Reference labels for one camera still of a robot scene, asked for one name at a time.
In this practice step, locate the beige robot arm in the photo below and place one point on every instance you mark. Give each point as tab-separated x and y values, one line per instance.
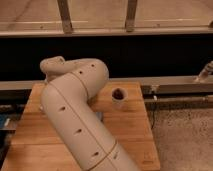
70	84

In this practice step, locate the brown cup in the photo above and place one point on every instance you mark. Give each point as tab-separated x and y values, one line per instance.
119	96

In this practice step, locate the blue sponge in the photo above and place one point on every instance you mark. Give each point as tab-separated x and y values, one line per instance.
100	115

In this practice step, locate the metal rail frame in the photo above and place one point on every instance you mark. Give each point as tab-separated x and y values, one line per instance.
162	90

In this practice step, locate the right window post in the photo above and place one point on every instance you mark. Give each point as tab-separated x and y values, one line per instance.
130	16

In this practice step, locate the window post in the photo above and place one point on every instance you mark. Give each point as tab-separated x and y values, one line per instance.
130	16
65	16

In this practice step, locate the left window post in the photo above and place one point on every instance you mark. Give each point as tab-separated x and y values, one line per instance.
65	16

